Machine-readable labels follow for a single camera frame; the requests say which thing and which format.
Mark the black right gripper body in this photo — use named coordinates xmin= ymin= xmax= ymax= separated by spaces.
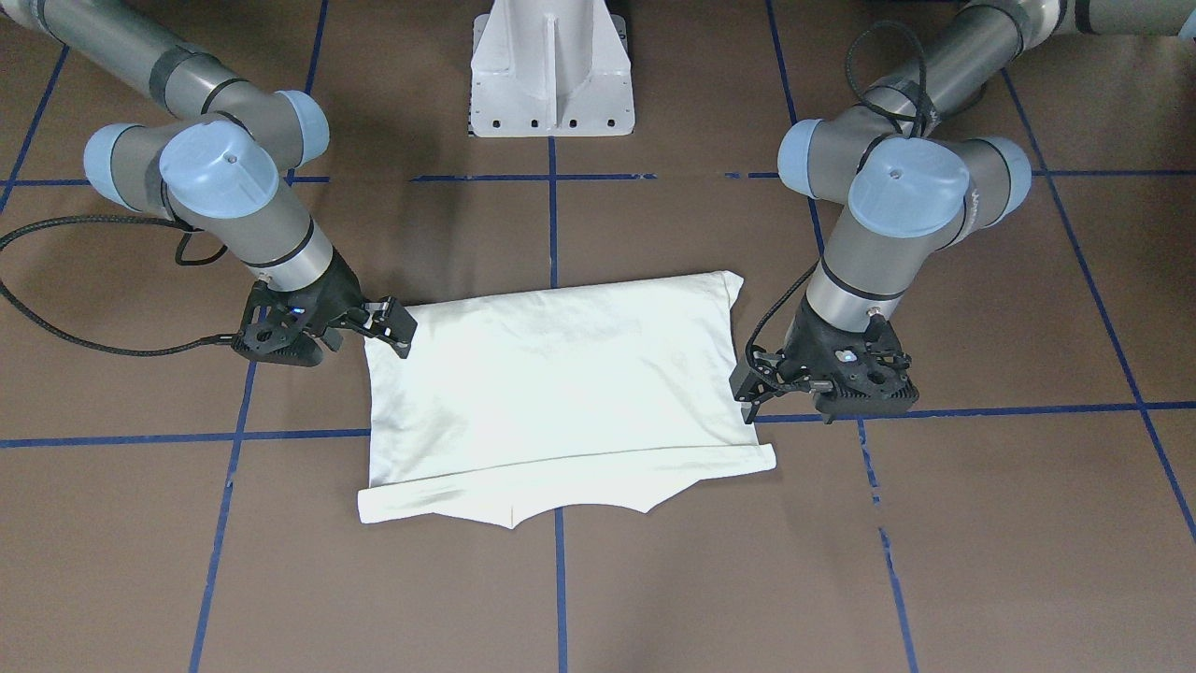
xmin=280 ymin=249 xmax=370 ymax=339

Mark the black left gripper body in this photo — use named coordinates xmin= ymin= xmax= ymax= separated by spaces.
xmin=780 ymin=312 xmax=875 ymax=394

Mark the cream long-sleeve cat shirt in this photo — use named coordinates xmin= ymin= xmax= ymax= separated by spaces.
xmin=356 ymin=271 xmax=776 ymax=530

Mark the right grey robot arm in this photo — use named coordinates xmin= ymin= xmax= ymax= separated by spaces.
xmin=4 ymin=1 xmax=416 ymax=367

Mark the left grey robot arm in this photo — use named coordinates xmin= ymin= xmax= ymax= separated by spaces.
xmin=730 ymin=1 xmax=1192 ymax=424

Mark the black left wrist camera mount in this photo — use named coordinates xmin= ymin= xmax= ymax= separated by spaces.
xmin=813 ymin=314 xmax=921 ymax=424

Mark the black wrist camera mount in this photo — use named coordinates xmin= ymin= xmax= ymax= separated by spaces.
xmin=231 ymin=279 xmax=323 ymax=367
xmin=813 ymin=314 xmax=921 ymax=424

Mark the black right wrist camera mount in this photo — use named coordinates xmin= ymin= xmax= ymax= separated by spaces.
xmin=231 ymin=279 xmax=323 ymax=367

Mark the white camera post base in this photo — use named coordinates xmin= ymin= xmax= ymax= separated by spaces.
xmin=466 ymin=1 xmax=636 ymax=139

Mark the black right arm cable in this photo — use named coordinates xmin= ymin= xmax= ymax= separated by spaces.
xmin=0 ymin=215 xmax=249 ymax=357

